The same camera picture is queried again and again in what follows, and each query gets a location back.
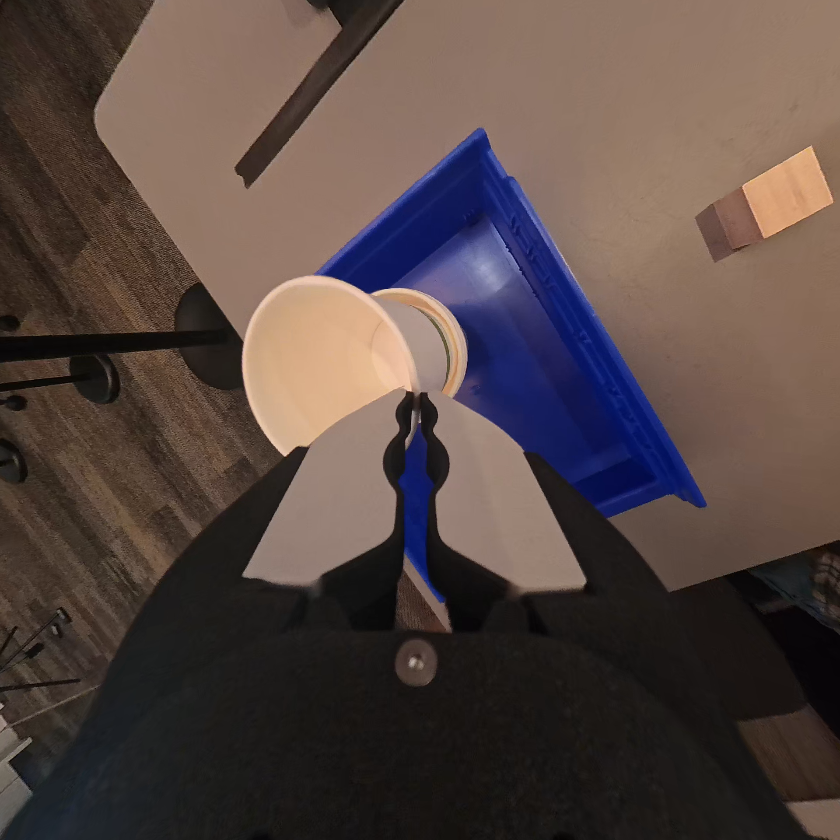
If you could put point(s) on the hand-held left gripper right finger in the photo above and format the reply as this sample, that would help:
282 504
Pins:
505 518

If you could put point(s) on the blue plastic bin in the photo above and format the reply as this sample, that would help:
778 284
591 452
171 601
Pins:
558 367

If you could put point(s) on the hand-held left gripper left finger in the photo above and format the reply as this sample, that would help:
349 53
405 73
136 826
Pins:
328 512

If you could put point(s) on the wooden cube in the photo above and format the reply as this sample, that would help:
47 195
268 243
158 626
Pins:
781 197

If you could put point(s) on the black chair base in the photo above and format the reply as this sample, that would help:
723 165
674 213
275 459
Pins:
95 380

